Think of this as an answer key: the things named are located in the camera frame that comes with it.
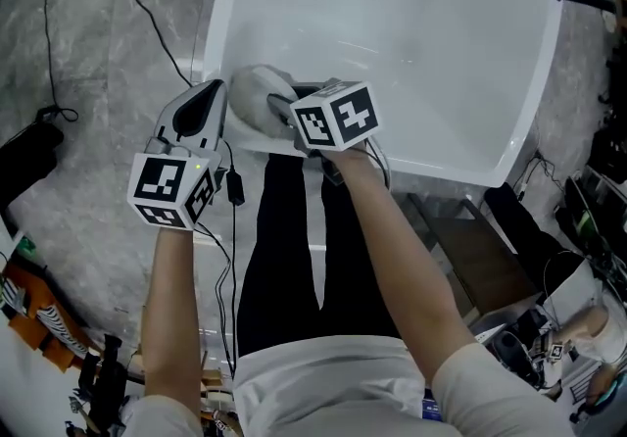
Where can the dark brown wooden box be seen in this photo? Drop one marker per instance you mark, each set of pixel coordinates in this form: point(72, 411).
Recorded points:
point(480, 258)

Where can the large white board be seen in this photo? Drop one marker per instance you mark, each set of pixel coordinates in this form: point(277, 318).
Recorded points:
point(29, 401)

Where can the person's right forearm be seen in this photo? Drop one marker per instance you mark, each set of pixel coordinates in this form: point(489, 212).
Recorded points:
point(392, 254)

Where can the black phone lit screen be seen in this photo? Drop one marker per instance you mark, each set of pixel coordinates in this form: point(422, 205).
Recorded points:
point(431, 408)

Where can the person's white shirt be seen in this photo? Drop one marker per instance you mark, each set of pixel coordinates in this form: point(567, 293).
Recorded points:
point(333, 386)

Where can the black white striped cloth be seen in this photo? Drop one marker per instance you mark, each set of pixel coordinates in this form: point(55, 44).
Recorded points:
point(61, 327)

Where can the person's black trousers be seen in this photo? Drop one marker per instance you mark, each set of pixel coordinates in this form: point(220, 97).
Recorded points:
point(279, 254)

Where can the small green object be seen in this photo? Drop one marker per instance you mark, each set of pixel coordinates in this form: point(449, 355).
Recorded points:
point(27, 249)

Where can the orange bag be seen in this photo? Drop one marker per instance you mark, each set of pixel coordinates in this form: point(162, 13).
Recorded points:
point(24, 288)

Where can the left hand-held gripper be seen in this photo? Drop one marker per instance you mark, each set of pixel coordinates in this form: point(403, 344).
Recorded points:
point(166, 185)

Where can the white bathtub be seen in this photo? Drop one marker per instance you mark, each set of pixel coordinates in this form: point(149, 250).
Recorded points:
point(392, 58)

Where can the black tripod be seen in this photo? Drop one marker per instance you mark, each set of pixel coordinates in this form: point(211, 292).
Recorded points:
point(105, 376)

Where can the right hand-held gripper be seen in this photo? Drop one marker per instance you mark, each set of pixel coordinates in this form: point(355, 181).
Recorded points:
point(338, 116)

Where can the person's left forearm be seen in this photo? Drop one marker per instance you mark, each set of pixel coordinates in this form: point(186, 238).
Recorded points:
point(171, 317)

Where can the black bag green stripe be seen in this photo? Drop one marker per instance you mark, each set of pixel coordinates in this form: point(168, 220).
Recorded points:
point(573, 200)

